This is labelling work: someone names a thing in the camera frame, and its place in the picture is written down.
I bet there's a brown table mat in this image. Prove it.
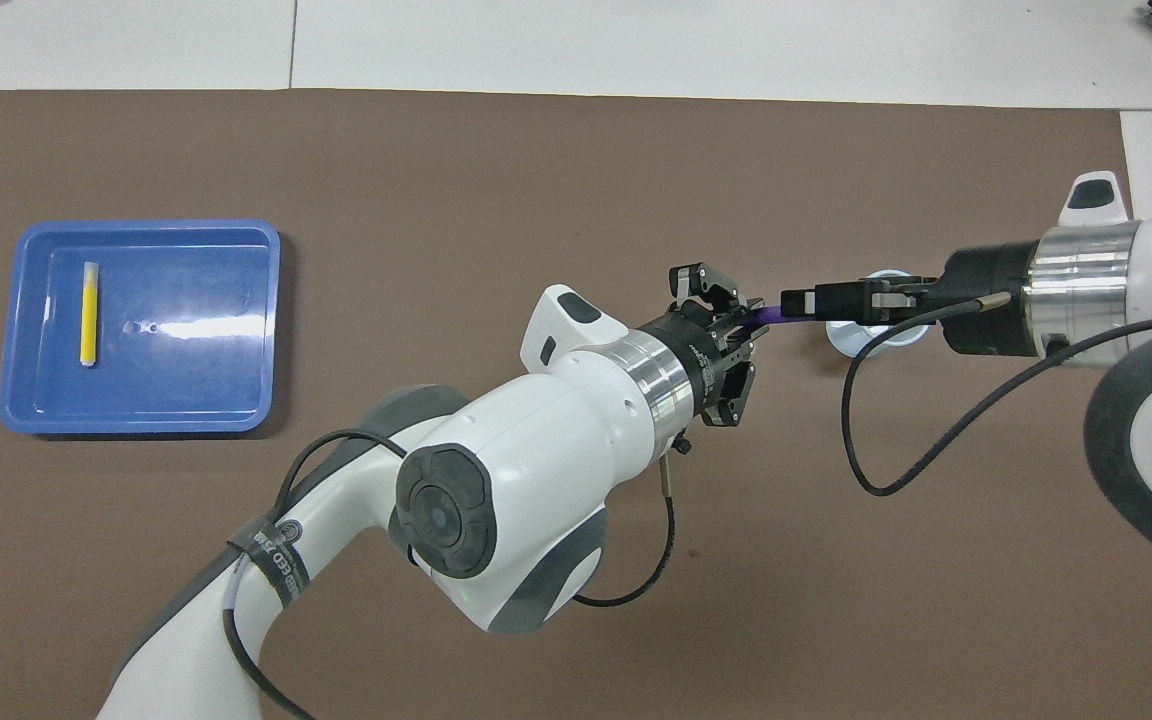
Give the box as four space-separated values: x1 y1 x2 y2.
0 88 1152 720

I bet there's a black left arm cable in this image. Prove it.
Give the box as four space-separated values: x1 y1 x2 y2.
223 428 678 720

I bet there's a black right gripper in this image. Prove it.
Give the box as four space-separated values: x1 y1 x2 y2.
851 239 1039 359

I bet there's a yellow marker pen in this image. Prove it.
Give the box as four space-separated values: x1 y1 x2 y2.
81 262 100 368

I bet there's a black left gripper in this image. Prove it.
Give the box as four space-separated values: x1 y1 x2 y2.
636 262 939 429

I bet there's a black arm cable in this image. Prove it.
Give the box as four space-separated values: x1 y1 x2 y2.
223 428 678 720
840 289 1152 499

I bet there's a translucent plastic cup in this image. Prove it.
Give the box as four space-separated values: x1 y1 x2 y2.
825 269 937 360

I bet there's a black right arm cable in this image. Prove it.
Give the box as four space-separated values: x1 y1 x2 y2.
840 289 1152 499

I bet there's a blue plastic tray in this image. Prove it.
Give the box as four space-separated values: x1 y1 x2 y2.
0 219 282 439

